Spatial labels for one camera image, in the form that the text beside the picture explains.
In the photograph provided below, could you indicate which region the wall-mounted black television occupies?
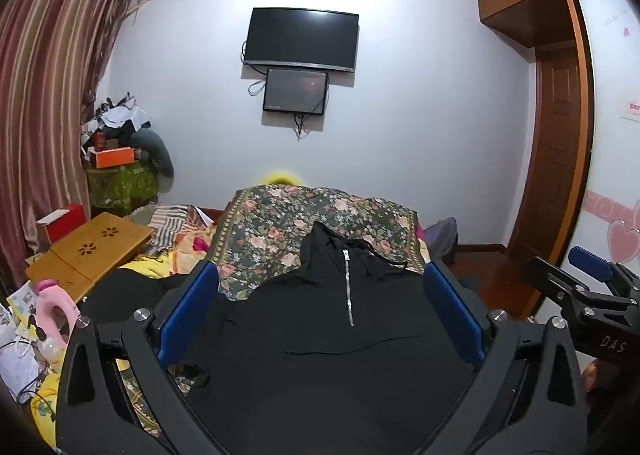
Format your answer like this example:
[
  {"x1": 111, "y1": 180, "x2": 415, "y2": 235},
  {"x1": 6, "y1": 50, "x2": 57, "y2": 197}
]
[{"x1": 243, "y1": 7, "x2": 360, "y2": 73}]

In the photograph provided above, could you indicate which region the brown wooden door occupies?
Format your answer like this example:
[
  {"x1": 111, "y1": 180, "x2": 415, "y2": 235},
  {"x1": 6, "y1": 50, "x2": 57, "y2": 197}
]
[{"x1": 507, "y1": 47, "x2": 585, "y2": 256}]

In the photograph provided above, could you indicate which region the green patterned cloth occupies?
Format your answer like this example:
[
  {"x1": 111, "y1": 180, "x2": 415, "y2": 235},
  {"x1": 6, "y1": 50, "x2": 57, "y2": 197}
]
[{"x1": 87, "y1": 162, "x2": 160, "y2": 216}]

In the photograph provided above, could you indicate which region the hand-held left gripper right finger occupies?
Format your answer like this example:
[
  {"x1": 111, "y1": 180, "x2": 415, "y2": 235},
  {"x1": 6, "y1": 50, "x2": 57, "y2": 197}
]
[{"x1": 423, "y1": 260, "x2": 589, "y2": 455}]

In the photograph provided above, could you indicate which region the wooden folding lap table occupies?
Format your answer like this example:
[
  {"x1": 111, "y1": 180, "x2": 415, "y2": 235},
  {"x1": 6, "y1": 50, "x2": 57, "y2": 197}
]
[{"x1": 25, "y1": 212, "x2": 155, "y2": 303}]

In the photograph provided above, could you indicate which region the orange box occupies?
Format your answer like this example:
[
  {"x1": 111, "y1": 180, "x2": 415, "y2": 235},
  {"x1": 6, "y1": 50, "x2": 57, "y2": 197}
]
[{"x1": 94, "y1": 148, "x2": 137, "y2": 170}]

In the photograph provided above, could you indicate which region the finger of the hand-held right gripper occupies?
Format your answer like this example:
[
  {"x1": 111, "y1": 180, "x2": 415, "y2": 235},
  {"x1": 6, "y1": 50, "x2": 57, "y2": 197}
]
[
  {"x1": 569, "y1": 246, "x2": 640, "y2": 292},
  {"x1": 524, "y1": 257, "x2": 637, "y2": 308}
]

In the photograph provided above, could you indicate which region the red box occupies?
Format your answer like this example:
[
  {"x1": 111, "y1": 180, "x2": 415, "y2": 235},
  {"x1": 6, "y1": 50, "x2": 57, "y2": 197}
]
[{"x1": 36, "y1": 203, "x2": 92, "y2": 251}]

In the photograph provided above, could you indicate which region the pile of clutter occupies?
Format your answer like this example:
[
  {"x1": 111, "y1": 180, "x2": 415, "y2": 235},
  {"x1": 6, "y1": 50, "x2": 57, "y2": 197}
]
[{"x1": 80, "y1": 94, "x2": 153, "y2": 156}]

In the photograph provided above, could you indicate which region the pink plastic toy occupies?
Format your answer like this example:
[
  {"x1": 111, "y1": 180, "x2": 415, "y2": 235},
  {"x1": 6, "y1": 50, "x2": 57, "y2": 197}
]
[{"x1": 30, "y1": 279, "x2": 83, "y2": 351}]

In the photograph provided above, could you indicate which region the black monitor cable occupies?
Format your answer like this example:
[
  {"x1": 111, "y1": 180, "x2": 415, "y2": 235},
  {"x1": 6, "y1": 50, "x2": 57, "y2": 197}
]
[{"x1": 292, "y1": 112, "x2": 312, "y2": 142}]

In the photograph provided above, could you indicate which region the dark floral blanket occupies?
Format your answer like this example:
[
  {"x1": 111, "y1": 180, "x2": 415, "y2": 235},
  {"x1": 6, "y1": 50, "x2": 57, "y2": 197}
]
[{"x1": 112, "y1": 184, "x2": 433, "y2": 438}]

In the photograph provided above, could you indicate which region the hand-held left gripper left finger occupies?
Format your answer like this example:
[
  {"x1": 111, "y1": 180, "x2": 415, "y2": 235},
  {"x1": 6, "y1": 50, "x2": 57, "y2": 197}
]
[{"x1": 55, "y1": 262, "x2": 221, "y2": 455}]

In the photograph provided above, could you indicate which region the small black monitor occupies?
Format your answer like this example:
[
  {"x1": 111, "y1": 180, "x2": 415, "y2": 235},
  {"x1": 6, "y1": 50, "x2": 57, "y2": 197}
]
[{"x1": 263, "y1": 67, "x2": 330, "y2": 116}]

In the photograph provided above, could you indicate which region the black zip hoodie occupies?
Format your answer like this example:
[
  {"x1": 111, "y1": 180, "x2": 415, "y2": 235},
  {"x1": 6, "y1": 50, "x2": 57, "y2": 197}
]
[{"x1": 80, "y1": 221, "x2": 483, "y2": 455}]

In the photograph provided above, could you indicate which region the striped red curtain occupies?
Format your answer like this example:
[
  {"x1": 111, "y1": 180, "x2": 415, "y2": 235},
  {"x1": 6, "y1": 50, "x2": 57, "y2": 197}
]
[{"x1": 0, "y1": 0, "x2": 146, "y2": 286}]

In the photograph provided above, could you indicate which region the striped patterned cloth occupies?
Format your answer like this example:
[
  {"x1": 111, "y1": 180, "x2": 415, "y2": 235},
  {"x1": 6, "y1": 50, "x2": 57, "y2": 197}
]
[{"x1": 127, "y1": 204, "x2": 217, "y2": 256}]

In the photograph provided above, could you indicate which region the yellow cloth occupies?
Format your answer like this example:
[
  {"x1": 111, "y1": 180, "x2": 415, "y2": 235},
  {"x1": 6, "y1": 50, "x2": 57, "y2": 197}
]
[{"x1": 117, "y1": 255, "x2": 173, "y2": 280}]

